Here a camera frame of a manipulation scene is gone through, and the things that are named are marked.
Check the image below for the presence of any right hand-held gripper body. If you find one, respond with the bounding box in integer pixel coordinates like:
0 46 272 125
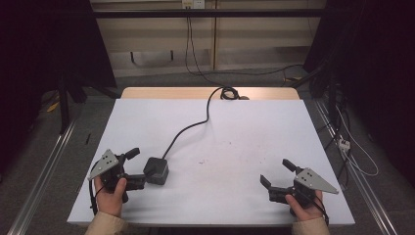
268 166 340 217

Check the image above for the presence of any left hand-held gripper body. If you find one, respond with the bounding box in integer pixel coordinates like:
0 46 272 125
87 148 147 204

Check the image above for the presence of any black cube power adapter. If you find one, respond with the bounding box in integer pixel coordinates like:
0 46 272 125
143 157 170 186

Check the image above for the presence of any person's right hand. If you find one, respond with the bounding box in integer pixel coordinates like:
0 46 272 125
285 190 325 222

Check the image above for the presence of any person's left hand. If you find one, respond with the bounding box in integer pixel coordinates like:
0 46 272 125
94 176 128 218

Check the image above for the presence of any white table cover board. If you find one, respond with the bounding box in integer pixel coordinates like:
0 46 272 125
67 98 356 228

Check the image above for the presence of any white power strip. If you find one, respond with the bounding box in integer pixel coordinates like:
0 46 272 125
338 137 352 153

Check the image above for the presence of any black metal stand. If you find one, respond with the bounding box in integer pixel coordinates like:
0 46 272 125
56 72 72 135

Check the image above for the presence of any wooden table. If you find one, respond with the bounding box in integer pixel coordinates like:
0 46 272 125
120 86 300 101

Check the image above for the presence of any yellow floor tape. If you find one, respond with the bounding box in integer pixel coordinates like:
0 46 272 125
46 100 61 114

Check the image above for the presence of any black curtain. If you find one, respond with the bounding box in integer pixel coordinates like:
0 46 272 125
302 0 415 187
0 0 117 177

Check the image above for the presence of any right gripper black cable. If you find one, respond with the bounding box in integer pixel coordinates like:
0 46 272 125
302 190 330 227

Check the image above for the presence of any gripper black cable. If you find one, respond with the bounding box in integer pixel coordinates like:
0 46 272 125
302 190 330 227
88 161 101 216

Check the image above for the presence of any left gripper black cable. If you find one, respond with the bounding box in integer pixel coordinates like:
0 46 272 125
88 161 101 216

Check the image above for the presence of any aluminium floor rail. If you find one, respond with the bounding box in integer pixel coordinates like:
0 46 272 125
7 118 78 235
313 97 398 235

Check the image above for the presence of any white floor cable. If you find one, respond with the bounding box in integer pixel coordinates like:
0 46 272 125
335 104 380 178

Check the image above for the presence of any black adapter cable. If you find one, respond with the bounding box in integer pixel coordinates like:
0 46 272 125
161 85 250 161

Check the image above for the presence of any black wall cable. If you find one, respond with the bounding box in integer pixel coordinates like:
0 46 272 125
184 16 305 82
189 16 227 89

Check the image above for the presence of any black horizontal frame bar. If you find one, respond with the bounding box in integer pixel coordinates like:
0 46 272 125
92 8 328 20

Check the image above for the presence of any white wall socket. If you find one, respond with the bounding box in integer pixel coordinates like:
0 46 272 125
181 0 207 10

